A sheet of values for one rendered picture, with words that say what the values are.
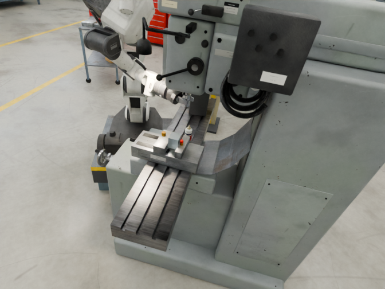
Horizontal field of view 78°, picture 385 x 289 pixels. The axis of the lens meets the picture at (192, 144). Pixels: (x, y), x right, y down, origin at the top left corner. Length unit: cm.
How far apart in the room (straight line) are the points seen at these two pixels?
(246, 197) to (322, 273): 123
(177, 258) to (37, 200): 136
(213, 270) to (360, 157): 115
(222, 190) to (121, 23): 104
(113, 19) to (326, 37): 96
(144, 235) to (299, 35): 84
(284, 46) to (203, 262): 145
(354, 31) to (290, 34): 35
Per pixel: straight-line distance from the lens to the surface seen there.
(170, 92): 124
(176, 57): 107
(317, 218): 139
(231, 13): 98
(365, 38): 106
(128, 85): 184
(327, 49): 104
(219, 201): 143
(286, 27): 73
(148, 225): 100
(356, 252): 264
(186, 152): 120
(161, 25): 612
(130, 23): 138
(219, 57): 101
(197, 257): 182
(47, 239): 225
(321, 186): 122
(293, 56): 75
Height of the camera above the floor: 181
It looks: 38 degrees down
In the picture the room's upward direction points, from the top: 9 degrees clockwise
